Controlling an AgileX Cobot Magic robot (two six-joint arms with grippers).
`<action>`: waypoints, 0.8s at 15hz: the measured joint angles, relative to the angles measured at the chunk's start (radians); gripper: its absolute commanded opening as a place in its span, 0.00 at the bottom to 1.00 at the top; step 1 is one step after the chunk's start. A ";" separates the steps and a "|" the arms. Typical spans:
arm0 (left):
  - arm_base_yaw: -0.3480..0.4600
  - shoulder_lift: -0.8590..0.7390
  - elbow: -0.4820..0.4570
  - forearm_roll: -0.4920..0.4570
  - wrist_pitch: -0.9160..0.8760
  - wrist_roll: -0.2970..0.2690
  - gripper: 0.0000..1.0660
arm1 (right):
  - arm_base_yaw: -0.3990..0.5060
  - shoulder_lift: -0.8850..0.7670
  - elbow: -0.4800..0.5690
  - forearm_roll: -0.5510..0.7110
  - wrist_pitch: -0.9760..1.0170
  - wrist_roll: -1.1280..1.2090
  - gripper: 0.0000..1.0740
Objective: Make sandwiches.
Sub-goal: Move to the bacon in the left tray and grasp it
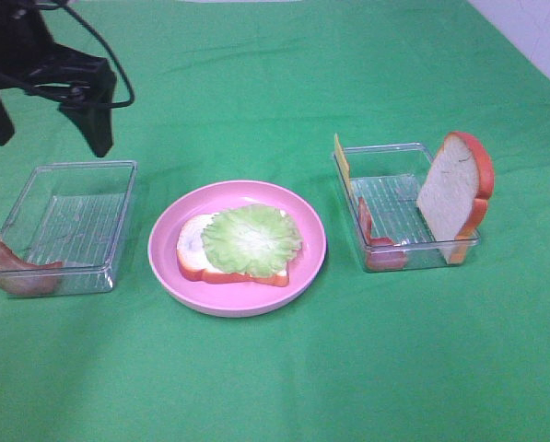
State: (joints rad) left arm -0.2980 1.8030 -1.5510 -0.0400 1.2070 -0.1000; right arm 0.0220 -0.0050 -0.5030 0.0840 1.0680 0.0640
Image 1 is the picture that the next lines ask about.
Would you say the bread slice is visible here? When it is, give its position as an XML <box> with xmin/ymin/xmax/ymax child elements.
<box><xmin>176</xmin><ymin>213</ymin><xmax>289</xmax><ymax>287</ymax></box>
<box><xmin>416</xmin><ymin>131</ymin><xmax>495</xmax><ymax>264</ymax></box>

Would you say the clear plastic container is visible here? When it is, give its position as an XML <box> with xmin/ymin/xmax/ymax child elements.
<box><xmin>333</xmin><ymin>143</ymin><xmax>480</xmax><ymax>273</ymax></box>
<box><xmin>0</xmin><ymin>160</ymin><xmax>137</xmax><ymax>297</ymax></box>

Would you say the bacon strip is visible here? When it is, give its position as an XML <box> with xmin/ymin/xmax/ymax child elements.
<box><xmin>357</xmin><ymin>197</ymin><xmax>407</xmax><ymax>272</ymax></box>
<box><xmin>0</xmin><ymin>239</ymin><xmax>63</xmax><ymax>297</ymax></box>

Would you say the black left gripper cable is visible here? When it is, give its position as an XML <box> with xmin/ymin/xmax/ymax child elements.
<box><xmin>34</xmin><ymin>0</ymin><xmax>135</xmax><ymax>110</ymax></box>

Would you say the pink round plate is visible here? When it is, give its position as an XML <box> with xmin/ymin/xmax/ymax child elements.
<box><xmin>147</xmin><ymin>180</ymin><xmax>327</xmax><ymax>318</ymax></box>

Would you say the clear left plastic container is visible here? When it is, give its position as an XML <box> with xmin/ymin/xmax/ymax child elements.
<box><xmin>0</xmin><ymin>160</ymin><xmax>137</xmax><ymax>297</ymax></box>

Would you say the yellow cheese slice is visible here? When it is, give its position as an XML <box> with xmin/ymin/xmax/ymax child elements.
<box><xmin>334</xmin><ymin>134</ymin><xmax>354</xmax><ymax>200</ymax></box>

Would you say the clear right plastic container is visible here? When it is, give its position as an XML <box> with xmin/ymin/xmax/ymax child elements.
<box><xmin>333</xmin><ymin>143</ymin><xmax>480</xmax><ymax>273</ymax></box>

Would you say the green tablecloth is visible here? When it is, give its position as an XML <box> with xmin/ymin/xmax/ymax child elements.
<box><xmin>0</xmin><ymin>1</ymin><xmax>550</xmax><ymax>441</ymax></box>

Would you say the green lettuce leaf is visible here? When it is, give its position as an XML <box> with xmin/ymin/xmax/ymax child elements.
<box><xmin>201</xmin><ymin>204</ymin><xmax>303</xmax><ymax>278</ymax></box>

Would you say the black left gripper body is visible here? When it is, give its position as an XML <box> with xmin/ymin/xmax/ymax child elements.
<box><xmin>0</xmin><ymin>1</ymin><xmax>117</xmax><ymax>109</ymax></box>

